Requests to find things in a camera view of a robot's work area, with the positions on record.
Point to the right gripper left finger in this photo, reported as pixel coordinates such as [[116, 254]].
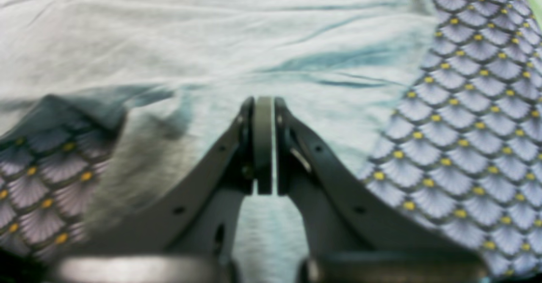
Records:
[[187, 236]]

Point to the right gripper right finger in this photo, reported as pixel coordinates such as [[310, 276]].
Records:
[[354, 236]]

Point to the light grey T-shirt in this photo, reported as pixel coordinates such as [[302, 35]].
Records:
[[105, 104]]

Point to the fan-patterned purple table cloth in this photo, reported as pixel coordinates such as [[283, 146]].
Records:
[[461, 156]]

